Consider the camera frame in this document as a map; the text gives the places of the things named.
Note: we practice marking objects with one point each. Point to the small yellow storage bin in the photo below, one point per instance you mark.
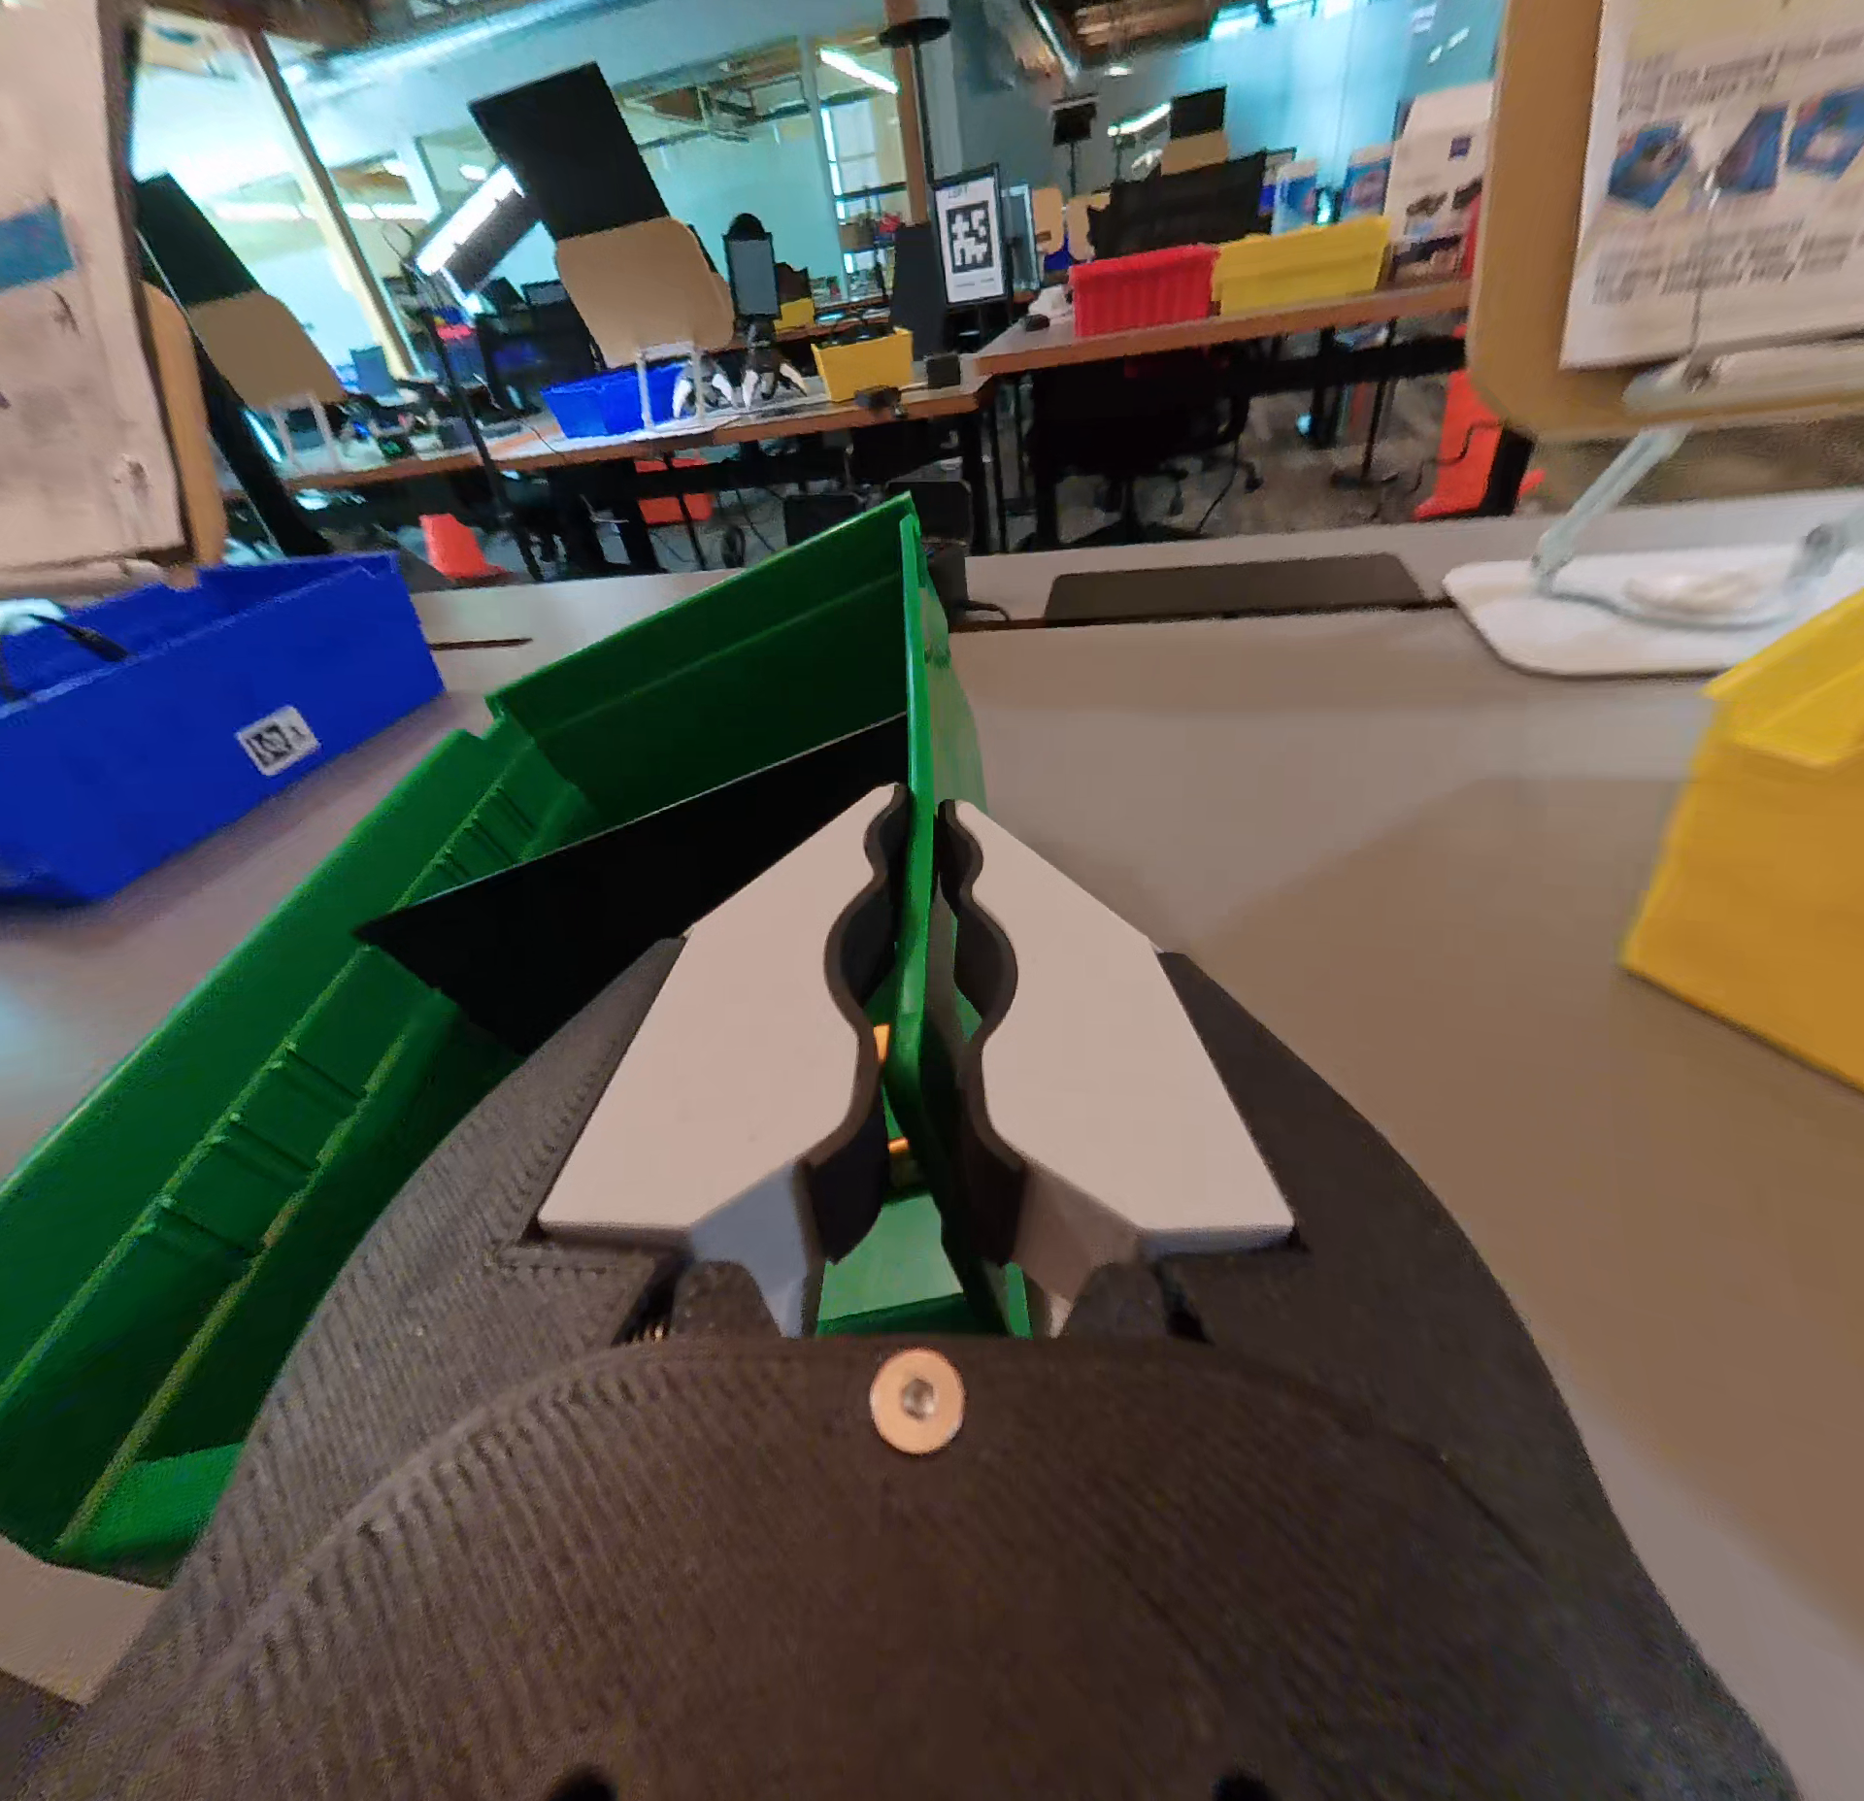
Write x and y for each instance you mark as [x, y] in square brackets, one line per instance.
[863, 363]

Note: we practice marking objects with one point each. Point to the long yellow storage bin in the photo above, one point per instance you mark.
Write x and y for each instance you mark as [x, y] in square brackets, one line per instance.
[1303, 265]

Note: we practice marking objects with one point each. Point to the blue plastic bin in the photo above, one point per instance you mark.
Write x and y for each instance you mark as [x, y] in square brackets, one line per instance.
[189, 722]

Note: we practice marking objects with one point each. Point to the orange traffic cone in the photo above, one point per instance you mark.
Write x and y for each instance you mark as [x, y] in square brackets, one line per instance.
[464, 551]
[1478, 446]

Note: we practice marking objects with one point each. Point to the black backdrop board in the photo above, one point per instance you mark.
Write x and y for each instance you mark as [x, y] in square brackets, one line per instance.
[583, 170]
[219, 300]

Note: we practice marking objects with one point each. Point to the black bin divider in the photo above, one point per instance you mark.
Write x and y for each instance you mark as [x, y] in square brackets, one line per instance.
[612, 883]

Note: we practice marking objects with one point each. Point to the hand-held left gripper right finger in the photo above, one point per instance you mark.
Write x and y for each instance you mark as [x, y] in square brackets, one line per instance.
[1122, 1087]

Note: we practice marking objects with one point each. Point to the marker sign on stand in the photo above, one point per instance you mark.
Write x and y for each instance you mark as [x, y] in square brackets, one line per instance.
[972, 236]

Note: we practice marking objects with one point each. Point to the blue storage bin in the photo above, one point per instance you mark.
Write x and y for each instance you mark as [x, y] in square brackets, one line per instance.
[612, 404]

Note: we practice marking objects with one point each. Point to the document stand with instruction sheet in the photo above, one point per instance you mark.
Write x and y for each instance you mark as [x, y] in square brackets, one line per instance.
[1718, 155]

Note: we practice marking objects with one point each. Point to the grey desk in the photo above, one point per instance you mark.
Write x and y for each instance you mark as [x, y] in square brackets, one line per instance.
[1385, 840]

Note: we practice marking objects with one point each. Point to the yellow plastic bin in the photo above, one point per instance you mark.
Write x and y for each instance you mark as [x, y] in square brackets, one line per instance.
[1761, 868]

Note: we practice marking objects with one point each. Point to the red plastic bin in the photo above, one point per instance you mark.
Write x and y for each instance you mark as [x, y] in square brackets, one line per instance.
[1144, 289]

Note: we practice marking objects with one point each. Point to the wooden workbench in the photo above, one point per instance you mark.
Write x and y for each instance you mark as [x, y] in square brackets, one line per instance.
[1223, 331]

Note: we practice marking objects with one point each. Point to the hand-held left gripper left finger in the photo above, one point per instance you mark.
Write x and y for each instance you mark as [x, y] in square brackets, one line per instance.
[712, 1087]

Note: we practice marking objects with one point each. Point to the green plastic bin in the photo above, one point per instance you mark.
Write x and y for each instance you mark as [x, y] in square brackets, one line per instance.
[292, 1103]

